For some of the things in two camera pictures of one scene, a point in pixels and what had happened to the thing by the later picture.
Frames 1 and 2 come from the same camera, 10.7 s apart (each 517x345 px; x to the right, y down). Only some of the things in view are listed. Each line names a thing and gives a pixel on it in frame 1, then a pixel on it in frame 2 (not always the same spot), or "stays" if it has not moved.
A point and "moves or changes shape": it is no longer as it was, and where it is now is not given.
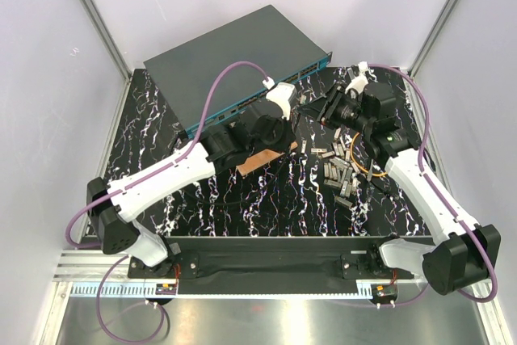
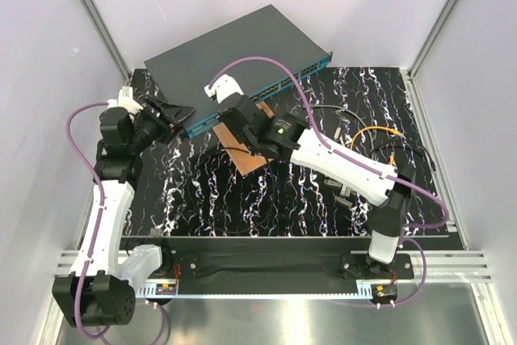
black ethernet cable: [369, 170] moves or changes shape
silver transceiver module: [342, 201] stays
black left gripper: [289, 136] -> [172, 115]
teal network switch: [231, 66] stays
